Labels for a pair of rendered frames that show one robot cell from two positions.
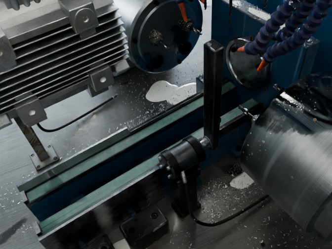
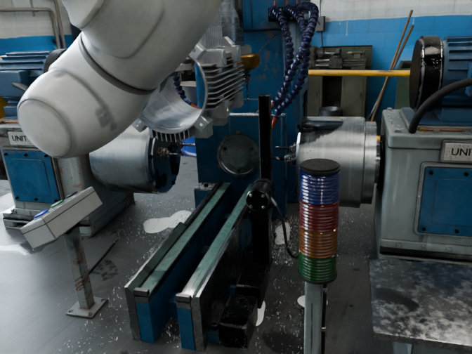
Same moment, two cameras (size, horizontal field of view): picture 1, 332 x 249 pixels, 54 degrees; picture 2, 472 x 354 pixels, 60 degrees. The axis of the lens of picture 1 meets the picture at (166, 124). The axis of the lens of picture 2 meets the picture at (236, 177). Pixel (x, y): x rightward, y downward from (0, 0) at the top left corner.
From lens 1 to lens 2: 0.74 m
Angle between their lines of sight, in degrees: 46
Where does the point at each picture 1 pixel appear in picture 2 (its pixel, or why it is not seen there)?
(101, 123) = (123, 262)
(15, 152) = (41, 322)
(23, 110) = (225, 105)
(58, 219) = (192, 286)
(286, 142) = (324, 142)
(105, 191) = (211, 257)
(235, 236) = not seen: hidden behind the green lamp
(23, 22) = not seen: hidden behind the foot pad
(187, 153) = (266, 185)
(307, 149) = (337, 138)
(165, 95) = (164, 224)
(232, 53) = (223, 153)
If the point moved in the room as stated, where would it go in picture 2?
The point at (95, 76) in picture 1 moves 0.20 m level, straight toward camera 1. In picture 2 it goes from (239, 95) to (338, 100)
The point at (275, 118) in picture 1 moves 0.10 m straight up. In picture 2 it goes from (309, 134) to (310, 95)
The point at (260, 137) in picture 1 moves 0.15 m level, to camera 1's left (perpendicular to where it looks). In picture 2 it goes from (306, 149) to (270, 165)
